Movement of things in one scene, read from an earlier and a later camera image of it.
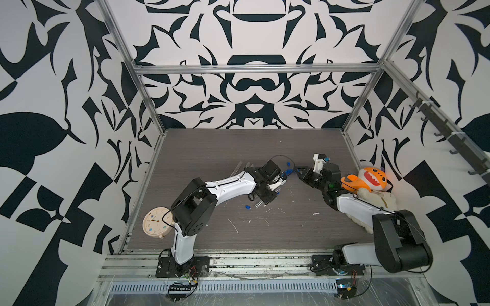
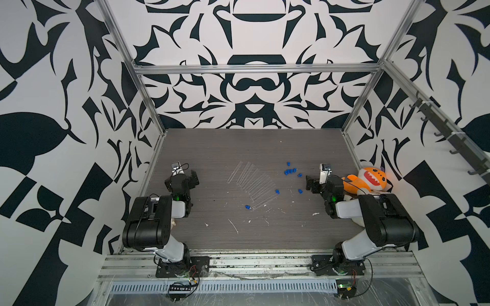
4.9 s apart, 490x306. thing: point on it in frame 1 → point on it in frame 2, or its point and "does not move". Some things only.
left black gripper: (270, 197) → (192, 180)
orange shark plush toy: (371, 178) does not move
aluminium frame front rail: (143, 267) does not move
